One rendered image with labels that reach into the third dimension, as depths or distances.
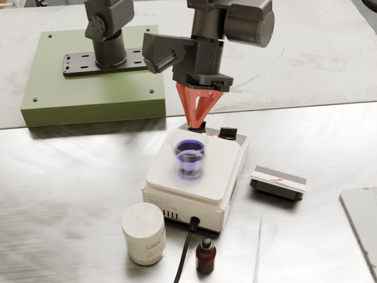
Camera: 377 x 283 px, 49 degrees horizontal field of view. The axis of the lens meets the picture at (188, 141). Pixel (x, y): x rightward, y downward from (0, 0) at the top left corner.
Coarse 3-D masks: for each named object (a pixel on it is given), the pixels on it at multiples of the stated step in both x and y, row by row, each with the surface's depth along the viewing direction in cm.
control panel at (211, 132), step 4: (184, 124) 76; (208, 128) 76; (208, 132) 73; (212, 132) 74; (216, 132) 74; (236, 136) 73; (240, 136) 74; (244, 136) 74; (232, 140) 71; (236, 140) 71; (240, 140) 71; (244, 140) 72; (240, 144) 69
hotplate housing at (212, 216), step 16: (240, 160) 66; (144, 192) 62; (160, 192) 61; (160, 208) 64; (176, 208) 62; (192, 208) 61; (208, 208) 60; (224, 208) 60; (192, 224) 61; (208, 224) 62; (224, 224) 64
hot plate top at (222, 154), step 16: (208, 144) 65; (224, 144) 65; (160, 160) 63; (208, 160) 63; (224, 160) 63; (160, 176) 61; (208, 176) 61; (224, 176) 61; (176, 192) 60; (192, 192) 59; (208, 192) 59; (224, 192) 59
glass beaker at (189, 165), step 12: (180, 132) 59; (192, 132) 59; (204, 132) 58; (204, 144) 55; (180, 156) 56; (192, 156) 56; (204, 156) 57; (180, 168) 58; (192, 168) 58; (204, 168) 59; (180, 180) 60; (192, 180) 59
